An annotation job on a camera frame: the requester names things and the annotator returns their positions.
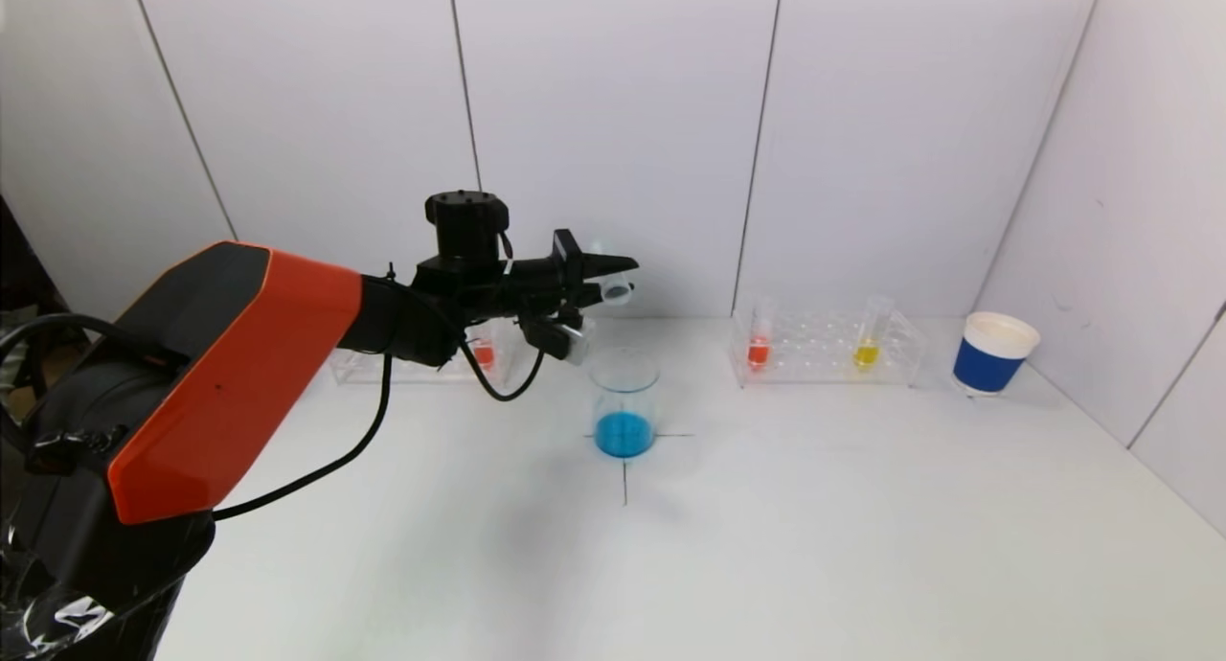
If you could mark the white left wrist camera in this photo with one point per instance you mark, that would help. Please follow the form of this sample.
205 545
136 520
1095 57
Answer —
565 340

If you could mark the clear glass beaker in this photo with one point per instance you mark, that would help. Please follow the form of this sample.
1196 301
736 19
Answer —
624 431

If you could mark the test tube with yellow pigment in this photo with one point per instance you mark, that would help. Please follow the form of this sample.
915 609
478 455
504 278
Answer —
866 355

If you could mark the test tube for blue pigment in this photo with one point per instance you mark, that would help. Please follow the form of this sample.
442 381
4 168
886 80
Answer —
618 292

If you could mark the blue sleeved white paper cup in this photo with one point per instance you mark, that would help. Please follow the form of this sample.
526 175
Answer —
987 366

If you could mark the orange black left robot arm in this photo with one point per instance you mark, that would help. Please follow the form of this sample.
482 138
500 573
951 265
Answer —
230 374

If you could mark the test tube with red pigment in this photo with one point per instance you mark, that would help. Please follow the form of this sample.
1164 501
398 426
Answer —
484 355
758 353

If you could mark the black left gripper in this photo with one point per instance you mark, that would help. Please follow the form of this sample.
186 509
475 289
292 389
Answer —
569 270

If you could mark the clear acrylic test tube rack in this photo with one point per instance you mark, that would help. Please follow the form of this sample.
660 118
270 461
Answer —
814 354
412 366

